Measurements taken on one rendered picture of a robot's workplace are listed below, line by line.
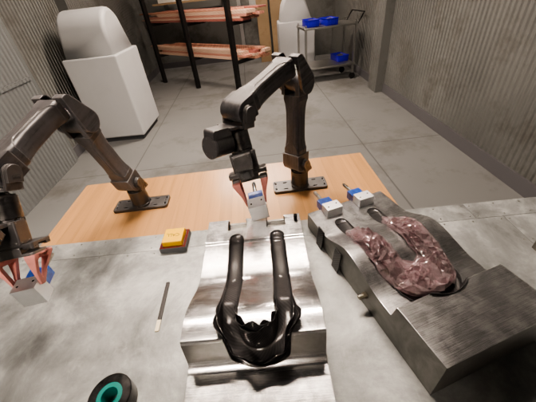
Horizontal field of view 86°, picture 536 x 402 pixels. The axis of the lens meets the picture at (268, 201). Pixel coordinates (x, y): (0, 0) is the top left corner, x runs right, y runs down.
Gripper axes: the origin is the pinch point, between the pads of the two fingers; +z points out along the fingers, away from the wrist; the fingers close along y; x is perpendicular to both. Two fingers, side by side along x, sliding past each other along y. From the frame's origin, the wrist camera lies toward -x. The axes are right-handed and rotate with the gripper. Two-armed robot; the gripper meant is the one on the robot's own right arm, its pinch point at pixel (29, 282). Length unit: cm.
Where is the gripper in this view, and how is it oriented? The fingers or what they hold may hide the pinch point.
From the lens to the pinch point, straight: 84.7
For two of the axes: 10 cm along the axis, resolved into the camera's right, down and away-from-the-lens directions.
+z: 1.9, 9.7, 1.6
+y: 9.7, -2.1, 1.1
